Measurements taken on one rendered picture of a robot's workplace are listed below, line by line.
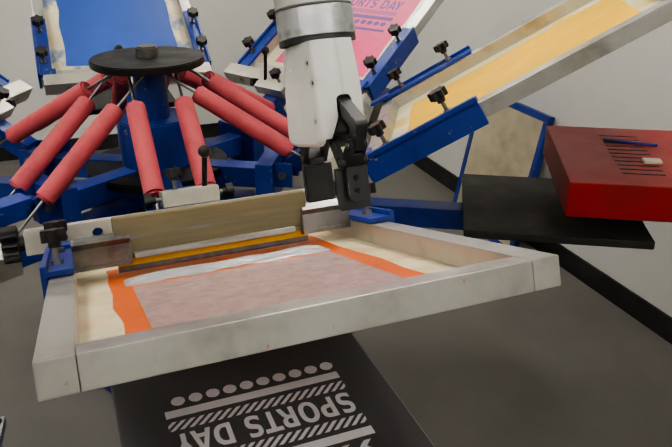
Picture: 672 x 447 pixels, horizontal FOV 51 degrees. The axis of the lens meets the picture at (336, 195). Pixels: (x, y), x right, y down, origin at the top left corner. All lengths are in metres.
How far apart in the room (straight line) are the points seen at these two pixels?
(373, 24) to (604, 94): 1.20
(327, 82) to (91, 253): 0.73
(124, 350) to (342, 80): 0.33
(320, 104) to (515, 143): 3.20
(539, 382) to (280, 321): 2.26
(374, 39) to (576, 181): 1.09
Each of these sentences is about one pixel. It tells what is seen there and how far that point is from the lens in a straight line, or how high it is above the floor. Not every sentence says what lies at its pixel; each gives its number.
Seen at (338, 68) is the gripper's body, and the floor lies 1.58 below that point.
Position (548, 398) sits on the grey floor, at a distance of 2.87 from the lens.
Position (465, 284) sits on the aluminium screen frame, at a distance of 0.82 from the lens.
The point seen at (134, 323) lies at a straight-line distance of 0.95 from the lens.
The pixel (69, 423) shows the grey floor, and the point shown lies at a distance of 2.82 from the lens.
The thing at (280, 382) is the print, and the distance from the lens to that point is 1.27.
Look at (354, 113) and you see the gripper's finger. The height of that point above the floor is 1.55.
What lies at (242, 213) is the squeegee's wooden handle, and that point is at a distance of 1.33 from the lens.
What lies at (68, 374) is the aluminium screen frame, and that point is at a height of 1.31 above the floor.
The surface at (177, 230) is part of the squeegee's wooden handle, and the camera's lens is 1.31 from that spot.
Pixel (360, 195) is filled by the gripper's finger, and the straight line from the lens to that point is 0.66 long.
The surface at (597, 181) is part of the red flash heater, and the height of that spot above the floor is 1.10.
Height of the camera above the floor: 1.72
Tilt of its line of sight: 23 degrees down
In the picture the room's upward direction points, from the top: straight up
